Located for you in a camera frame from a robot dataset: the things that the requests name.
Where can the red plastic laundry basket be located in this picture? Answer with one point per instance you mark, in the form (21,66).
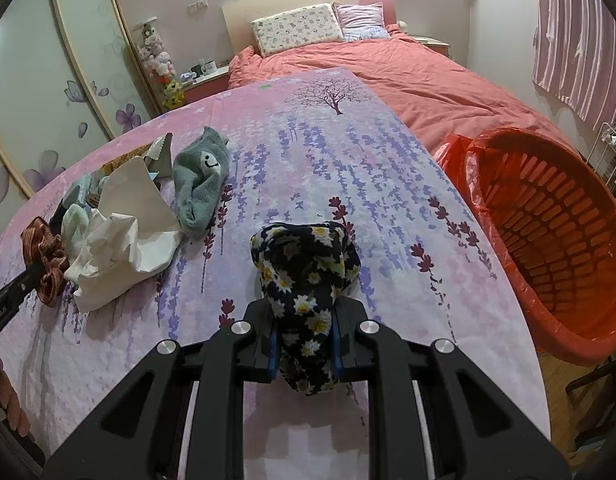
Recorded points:
(447,152)

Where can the wardrobe with purple flower doors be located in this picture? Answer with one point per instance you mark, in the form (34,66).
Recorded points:
(48,75)

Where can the white mug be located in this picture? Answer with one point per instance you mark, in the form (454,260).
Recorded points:
(209,67)

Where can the dark floral sock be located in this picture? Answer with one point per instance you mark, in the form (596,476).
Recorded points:
(303,270)

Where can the white wall socket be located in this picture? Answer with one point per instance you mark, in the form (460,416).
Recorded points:
(197,6)

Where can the orange plastic basket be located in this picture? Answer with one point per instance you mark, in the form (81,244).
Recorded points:
(552,240)

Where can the cream and pink headboard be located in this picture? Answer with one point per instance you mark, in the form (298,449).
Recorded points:
(288,2)

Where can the brown ribbon scrunchie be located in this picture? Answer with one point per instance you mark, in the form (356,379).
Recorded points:
(40,240)

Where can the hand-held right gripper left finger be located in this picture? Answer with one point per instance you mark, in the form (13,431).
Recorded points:
(272,357)

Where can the cream nightstand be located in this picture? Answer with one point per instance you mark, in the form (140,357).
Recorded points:
(432,44)

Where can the grey-green smiley face sock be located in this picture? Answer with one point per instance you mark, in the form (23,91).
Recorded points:
(200,185)

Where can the dark chair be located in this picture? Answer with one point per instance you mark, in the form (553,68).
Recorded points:
(602,400)

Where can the bed with coral duvet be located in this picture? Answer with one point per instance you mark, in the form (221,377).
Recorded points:
(437,85)

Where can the purple floral printed tablecloth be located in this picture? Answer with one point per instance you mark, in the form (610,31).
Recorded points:
(308,160)

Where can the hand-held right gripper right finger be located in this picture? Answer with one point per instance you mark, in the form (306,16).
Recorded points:
(337,357)

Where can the crumpled white tissue paper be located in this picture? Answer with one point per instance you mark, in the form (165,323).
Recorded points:
(118,245)

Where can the blue tissue packet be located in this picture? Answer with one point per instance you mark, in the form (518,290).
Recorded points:
(83,190)

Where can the pink striped curtain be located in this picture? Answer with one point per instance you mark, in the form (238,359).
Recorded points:
(582,35)

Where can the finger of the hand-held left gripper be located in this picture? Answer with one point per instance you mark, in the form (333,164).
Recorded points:
(13,297)

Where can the brown snack wrapper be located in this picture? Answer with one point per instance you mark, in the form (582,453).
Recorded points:
(138,152)

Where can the pink striped pillow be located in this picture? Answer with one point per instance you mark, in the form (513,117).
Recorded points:
(362,20)

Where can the yellow-green plush toy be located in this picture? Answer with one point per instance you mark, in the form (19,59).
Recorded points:
(174,94)

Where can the white patterned pillow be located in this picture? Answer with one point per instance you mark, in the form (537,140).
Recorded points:
(295,27)

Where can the pink and white nightstand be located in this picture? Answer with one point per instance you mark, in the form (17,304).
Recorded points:
(208,85)

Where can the pale blue cloth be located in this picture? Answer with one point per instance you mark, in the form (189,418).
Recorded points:
(77,227)

